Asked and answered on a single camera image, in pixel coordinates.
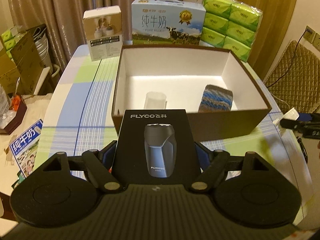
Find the blue milk carton box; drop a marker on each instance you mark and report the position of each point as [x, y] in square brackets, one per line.
[162, 20]

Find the brown curtain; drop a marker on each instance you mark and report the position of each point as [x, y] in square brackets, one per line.
[75, 12]

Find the pack of green tissue packets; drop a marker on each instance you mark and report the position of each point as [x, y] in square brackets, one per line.
[232, 27]

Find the flattened blue milk carton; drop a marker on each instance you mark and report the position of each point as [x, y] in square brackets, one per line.
[25, 150]

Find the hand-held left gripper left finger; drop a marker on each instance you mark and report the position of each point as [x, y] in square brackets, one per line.
[108, 153]

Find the stack of metal bowls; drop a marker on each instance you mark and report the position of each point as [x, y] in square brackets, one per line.
[42, 45]

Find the quilted chair cushion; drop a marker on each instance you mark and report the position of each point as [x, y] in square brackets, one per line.
[295, 80]

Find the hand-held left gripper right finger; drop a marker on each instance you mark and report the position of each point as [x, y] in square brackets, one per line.
[200, 153]

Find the small beige appliance box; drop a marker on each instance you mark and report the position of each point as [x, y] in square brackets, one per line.
[103, 30]

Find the small green tissue packs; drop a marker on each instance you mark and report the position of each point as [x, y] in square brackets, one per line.
[7, 38]

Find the black shaver box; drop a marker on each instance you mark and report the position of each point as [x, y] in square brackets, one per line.
[155, 120]

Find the striped knitted pouch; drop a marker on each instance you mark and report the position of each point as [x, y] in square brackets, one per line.
[216, 98]

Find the clear plastic cup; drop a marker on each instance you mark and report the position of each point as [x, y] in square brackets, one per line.
[155, 102]

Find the wall socket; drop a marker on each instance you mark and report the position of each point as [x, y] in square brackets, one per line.
[312, 35]

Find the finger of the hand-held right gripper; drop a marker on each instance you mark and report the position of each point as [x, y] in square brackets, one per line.
[291, 124]

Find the brown storage box white inside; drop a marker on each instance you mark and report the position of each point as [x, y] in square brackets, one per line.
[225, 127]

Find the wooden door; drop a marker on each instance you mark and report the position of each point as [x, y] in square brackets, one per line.
[270, 17]

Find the dark wooden box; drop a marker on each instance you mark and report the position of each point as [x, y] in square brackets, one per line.
[12, 123]

